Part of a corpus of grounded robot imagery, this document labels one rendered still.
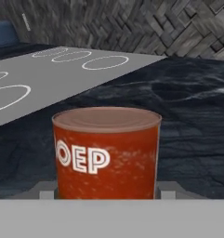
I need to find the red food can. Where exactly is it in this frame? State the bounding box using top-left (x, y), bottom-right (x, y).
top-left (51, 106), bottom-right (163, 200)

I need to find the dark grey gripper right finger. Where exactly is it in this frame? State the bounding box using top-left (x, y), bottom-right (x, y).
top-left (154, 180), bottom-right (207, 200)

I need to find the blue cupboard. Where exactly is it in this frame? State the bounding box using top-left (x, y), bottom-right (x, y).
top-left (0, 20), bottom-right (20, 49)

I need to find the grey hob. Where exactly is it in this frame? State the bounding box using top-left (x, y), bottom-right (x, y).
top-left (0, 46), bottom-right (167, 129)

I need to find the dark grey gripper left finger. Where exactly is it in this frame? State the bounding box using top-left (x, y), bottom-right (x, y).
top-left (20, 180), bottom-right (59, 200)

